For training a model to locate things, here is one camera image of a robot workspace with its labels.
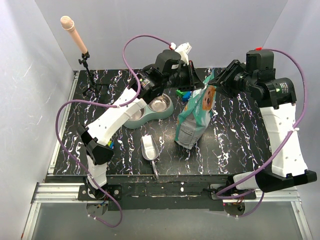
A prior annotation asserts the blue toy block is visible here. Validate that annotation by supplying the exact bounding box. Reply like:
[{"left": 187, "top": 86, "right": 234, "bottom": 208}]
[{"left": 182, "top": 91, "right": 191, "bottom": 102}]

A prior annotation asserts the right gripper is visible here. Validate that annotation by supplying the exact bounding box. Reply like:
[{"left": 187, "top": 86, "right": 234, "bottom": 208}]
[{"left": 207, "top": 59, "right": 256, "bottom": 99}]

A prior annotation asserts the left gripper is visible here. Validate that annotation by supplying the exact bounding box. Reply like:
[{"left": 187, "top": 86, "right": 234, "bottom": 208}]
[{"left": 164, "top": 61, "right": 206, "bottom": 93}]

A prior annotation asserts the orange blue toy car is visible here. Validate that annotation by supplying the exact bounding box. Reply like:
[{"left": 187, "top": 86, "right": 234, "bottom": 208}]
[{"left": 107, "top": 140, "right": 114, "bottom": 150}]

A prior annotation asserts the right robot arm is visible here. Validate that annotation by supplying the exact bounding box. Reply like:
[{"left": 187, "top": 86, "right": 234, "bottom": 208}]
[{"left": 208, "top": 48, "right": 317, "bottom": 200}]

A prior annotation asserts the black microphone tripod stand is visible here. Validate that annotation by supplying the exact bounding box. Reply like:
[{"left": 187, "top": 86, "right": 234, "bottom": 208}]
[{"left": 78, "top": 51, "right": 110, "bottom": 104}]

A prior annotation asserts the metal food scoop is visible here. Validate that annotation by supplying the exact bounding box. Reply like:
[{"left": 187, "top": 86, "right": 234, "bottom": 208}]
[{"left": 141, "top": 135, "right": 160, "bottom": 180}]

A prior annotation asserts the mint double pet bowl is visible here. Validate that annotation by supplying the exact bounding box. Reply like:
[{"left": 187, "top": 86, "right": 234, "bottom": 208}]
[{"left": 123, "top": 94, "right": 174, "bottom": 129}]

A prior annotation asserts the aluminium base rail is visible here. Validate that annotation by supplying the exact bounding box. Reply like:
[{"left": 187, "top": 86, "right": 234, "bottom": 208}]
[{"left": 22, "top": 183, "right": 313, "bottom": 240}]

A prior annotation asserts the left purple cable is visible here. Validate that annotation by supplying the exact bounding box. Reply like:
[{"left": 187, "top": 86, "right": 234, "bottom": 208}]
[{"left": 55, "top": 34, "right": 175, "bottom": 228}]

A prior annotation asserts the green toy block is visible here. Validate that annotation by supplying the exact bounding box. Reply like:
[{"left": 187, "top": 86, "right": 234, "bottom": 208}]
[{"left": 175, "top": 89, "right": 186, "bottom": 98}]

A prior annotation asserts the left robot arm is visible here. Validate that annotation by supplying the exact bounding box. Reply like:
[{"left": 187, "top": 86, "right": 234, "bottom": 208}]
[{"left": 77, "top": 43, "right": 204, "bottom": 200}]

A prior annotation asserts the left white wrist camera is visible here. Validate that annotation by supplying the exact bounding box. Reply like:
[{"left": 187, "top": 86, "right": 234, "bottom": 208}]
[{"left": 174, "top": 42, "right": 192, "bottom": 65}]

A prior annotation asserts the black mounting plate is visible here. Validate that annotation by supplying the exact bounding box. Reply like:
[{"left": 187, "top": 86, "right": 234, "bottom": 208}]
[{"left": 78, "top": 175, "right": 227, "bottom": 211}]

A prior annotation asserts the green pet food bag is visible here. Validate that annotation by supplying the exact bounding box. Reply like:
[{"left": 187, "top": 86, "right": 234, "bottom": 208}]
[{"left": 175, "top": 72, "right": 216, "bottom": 150}]

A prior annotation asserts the pink microphone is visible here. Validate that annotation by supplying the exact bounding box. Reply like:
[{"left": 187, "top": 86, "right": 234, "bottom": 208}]
[{"left": 60, "top": 15, "right": 88, "bottom": 55}]

